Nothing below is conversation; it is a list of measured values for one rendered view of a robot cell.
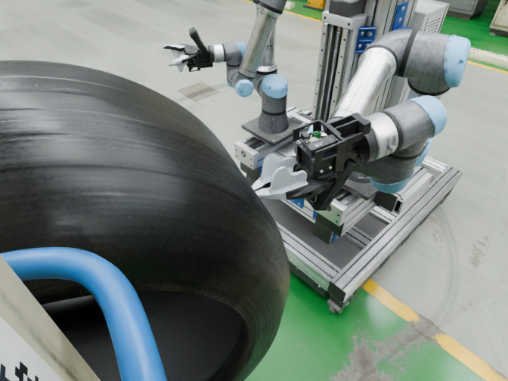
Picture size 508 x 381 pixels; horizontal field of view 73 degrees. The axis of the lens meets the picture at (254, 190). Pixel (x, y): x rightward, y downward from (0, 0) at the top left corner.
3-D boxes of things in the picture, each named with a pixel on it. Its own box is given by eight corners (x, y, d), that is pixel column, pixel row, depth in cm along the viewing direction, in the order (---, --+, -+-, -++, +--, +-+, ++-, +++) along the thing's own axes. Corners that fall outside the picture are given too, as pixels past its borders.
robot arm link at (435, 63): (387, 137, 135) (416, 17, 87) (428, 149, 130) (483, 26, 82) (377, 163, 131) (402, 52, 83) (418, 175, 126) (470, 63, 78)
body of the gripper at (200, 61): (187, 72, 149) (215, 69, 151) (185, 53, 142) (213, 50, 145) (184, 63, 153) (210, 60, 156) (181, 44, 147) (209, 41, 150)
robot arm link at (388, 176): (359, 160, 77) (368, 121, 69) (411, 175, 73) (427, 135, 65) (348, 184, 73) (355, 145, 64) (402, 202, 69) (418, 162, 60)
